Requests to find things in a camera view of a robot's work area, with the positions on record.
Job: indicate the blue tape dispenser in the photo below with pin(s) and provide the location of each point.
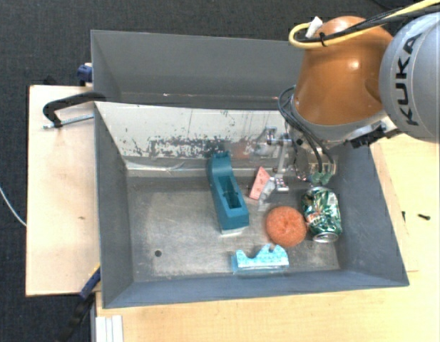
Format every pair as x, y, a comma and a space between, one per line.
228, 198

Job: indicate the small black screw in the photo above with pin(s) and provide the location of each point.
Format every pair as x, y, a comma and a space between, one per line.
424, 217

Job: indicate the crushed green drinks can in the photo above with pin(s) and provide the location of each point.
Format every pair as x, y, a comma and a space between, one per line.
321, 212

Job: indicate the light blue wavy sponge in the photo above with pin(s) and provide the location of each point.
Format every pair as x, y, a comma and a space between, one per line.
260, 261

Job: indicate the pink triangular packet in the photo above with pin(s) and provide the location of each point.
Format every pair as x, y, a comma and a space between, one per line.
258, 185

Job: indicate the orange round scouring pad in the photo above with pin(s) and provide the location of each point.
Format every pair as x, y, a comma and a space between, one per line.
285, 226

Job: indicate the grey metal bin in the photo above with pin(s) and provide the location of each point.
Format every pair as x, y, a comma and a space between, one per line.
177, 219

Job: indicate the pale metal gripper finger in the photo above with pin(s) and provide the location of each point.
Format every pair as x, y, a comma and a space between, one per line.
264, 144
281, 184

